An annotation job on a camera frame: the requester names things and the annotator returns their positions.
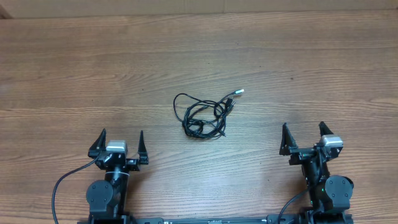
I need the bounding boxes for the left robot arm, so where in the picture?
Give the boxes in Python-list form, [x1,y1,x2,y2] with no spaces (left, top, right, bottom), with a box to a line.
[86,129,149,223]

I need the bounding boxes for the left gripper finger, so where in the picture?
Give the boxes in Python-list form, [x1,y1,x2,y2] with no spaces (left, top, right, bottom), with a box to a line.
[88,128,106,157]
[137,130,149,164]

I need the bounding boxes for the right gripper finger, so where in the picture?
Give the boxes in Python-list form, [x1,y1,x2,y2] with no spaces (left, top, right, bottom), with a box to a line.
[318,121,333,136]
[279,123,298,156]

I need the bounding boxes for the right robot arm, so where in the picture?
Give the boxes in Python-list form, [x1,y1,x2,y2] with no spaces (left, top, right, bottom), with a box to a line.
[277,121,354,223]

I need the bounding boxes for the black usb cable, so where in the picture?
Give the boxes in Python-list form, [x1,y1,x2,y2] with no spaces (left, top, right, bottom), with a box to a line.
[172,88,245,140]

